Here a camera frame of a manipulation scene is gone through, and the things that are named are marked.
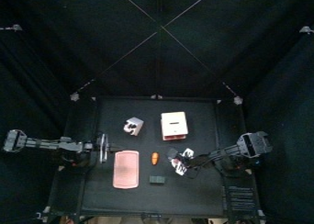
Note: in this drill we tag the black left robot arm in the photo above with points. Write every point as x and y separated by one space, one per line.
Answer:
44 144

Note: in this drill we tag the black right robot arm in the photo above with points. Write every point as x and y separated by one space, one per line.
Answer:
237 149

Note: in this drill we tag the orange salmon sushi toy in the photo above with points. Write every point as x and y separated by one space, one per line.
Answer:
155 158

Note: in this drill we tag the pink rectangular tray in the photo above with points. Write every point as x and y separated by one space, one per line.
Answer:
126 169

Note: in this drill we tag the dark green block toy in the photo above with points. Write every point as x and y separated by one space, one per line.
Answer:
156 180

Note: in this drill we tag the grey white cube toy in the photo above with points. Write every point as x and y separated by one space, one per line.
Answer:
132 126

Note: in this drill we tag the white and red box toy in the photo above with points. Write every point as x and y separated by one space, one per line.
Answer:
174 125

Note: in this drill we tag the white text label sticker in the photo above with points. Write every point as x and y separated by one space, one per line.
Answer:
241 199

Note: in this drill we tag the grey frame corner bracket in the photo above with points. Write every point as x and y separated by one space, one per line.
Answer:
238 100
15 28
306 29
74 96

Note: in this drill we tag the grey frame centre bracket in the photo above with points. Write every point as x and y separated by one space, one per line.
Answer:
156 96

